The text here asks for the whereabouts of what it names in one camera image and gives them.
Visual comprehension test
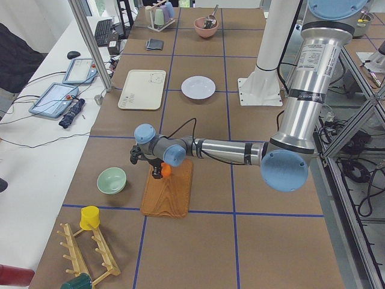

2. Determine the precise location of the green ceramic bowl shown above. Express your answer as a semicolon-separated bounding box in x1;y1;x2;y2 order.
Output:
97;167;127;194

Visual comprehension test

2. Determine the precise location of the near teach pendant tablet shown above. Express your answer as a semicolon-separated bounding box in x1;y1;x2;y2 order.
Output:
29;82;79;119

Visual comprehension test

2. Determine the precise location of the dark folded cloth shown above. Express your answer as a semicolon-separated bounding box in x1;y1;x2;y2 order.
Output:
146;39;164;51

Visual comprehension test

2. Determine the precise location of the small black box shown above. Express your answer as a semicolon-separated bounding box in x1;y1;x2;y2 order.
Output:
108;40;120;55

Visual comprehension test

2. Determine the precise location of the black keyboard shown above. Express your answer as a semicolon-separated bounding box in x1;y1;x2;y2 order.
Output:
94;19;113;47

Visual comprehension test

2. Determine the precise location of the teach pendant tablet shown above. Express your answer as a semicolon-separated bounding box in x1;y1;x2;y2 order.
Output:
63;58;97;85
29;82;79;119

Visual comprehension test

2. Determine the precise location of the cream rectangular tray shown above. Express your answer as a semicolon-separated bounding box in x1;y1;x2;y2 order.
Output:
118;69;166;110

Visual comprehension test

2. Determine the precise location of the wooden cup rack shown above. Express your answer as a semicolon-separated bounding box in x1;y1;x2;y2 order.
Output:
57;223;122;288

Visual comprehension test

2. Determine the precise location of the red cylinder object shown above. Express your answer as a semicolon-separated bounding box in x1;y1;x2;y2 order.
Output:
1;264;35;287

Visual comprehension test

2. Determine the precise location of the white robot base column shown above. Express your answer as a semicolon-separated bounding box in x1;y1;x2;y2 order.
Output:
238;0;301;107

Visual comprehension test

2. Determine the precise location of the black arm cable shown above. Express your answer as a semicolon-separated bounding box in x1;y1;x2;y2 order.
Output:
168;117;250;166

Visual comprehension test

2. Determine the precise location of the aluminium frame post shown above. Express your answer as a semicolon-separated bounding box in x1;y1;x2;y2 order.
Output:
68;0;112;92

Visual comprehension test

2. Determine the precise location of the metal scoop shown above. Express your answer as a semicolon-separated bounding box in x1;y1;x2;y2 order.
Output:
203;4;218;29

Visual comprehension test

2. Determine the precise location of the white cup rack with cups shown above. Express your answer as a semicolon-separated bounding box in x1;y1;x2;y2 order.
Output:
145;0;175;32

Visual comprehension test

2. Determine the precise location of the folded navy umbrella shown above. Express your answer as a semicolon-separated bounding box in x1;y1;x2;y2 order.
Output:
59;99;85;129

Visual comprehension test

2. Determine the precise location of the small metal cylinder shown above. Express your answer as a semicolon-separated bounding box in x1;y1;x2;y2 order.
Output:
94;95;103;105

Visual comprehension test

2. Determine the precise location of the white round plate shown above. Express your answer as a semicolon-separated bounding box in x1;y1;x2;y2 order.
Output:
181;76;216;100

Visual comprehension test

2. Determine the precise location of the yellow plastic cup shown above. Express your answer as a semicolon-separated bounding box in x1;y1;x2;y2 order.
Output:
79;205;100;231

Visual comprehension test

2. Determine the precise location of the orange fruit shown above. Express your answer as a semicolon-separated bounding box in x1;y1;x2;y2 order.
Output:
161;163;171;178

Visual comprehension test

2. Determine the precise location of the far teach pendant tablet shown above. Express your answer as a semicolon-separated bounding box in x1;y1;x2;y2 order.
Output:
63;58;97;85

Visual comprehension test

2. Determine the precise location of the wooden cutting board tray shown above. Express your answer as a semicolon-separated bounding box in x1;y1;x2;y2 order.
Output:
140;160;193;218

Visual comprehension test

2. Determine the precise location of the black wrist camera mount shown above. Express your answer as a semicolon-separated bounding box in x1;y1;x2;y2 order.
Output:
130;144;147;165

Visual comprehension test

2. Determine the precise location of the pink bowl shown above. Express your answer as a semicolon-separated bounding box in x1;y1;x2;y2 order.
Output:
194;17;219;39

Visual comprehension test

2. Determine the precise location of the dark green cup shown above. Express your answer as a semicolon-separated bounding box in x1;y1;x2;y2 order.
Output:
61;273;93;289

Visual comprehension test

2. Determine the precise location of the black computer mouse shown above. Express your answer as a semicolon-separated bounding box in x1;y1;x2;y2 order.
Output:
67;51;81;60

